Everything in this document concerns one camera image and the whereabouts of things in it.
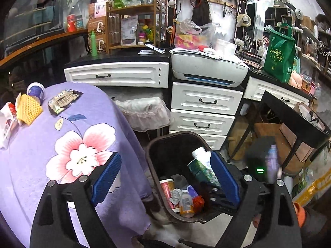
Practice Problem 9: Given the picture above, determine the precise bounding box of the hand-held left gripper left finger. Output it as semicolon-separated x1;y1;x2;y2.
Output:
30;152;122;248

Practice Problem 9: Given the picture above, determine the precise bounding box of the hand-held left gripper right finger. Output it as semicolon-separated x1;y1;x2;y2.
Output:
211;151;303;248

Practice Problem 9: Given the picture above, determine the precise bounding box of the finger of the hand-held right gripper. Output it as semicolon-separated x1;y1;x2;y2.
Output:
205;183;237;211

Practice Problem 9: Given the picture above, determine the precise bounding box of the red foam fruit net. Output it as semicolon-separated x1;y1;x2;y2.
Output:
193;196;205;213

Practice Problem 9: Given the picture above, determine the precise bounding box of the green white bottle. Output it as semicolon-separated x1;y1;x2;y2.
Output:
187;147;222;190

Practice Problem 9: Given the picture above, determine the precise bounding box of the orange pill bottle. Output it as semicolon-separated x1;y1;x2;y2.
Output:
179;189;195;219

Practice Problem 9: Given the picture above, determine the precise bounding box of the red patterned canister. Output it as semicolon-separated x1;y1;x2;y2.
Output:
159;177;181;213

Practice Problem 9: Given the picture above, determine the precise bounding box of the dark brown trash bin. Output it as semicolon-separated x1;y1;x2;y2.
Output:
145;131;259;224

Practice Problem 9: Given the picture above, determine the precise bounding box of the dark snack wrapper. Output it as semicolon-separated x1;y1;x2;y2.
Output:
48;88;84;115

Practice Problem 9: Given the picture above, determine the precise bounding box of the yellow foam fruit net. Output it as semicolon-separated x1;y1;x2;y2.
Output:
16;93;44;126

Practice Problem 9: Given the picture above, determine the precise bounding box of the blue yogurt cup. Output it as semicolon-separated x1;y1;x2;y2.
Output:
26;82;46;102

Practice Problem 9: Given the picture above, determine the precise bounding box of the white plastic bag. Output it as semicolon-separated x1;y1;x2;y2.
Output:
0;102;20;149

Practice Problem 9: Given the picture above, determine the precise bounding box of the yellowish sack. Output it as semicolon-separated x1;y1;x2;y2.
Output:
228;114;255;158

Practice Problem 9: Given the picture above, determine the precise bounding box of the brown cardboard box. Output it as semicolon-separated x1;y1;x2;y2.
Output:
278;102;326;162

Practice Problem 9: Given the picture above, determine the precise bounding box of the purple floral tablecloth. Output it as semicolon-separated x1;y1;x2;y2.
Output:
0;81;153;248

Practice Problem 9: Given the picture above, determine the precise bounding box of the black chair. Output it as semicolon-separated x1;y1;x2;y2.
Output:
228;90;331;172

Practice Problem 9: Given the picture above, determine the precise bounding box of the yellow printed bag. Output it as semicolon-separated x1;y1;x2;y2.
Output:
295;176;331;207

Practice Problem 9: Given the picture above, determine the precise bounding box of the orange cloth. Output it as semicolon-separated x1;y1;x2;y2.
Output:
293;201;307;228

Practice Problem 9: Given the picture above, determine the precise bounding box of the frilled stool cover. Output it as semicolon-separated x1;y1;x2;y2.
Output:
114;97;174;132

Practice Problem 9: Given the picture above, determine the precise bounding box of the peach plush toy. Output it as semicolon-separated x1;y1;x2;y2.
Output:
288;71;304;89

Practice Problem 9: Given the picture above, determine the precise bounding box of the long white drawer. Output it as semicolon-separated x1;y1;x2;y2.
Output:
63;61;170;88

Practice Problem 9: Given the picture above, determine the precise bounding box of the green tote bag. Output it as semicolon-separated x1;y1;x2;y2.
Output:
263;23;296;83

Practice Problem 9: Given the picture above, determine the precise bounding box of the white printer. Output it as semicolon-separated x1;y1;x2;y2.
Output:
171;48;250;88

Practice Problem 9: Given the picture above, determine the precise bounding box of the brown printed box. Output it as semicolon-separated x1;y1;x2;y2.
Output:
88;15;106;35
89;35;108;55

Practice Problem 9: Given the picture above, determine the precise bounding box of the white flat tube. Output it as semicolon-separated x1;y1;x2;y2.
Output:
144;43;166;55

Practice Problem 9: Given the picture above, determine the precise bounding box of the clear plastic snack bag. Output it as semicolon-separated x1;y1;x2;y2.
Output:
174;19;220;49

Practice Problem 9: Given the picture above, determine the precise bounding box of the white round disc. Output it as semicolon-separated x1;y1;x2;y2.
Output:
236;14;252;27

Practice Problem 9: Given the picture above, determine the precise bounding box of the wooden counter shelf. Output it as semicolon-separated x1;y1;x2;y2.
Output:
0;28;90;66

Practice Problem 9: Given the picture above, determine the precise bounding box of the black wig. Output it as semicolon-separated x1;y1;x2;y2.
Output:
191;0;212;27

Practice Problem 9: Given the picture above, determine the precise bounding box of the wooden desktop rack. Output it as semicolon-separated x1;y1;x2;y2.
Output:
106;0;162;50

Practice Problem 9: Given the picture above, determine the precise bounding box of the red tin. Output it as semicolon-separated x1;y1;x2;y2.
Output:
67;14;77;32

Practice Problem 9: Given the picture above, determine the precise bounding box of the pink box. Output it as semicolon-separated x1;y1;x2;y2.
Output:
94;1;109;18

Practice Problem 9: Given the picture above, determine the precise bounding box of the glass display case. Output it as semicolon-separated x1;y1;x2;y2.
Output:
5;0;69;42

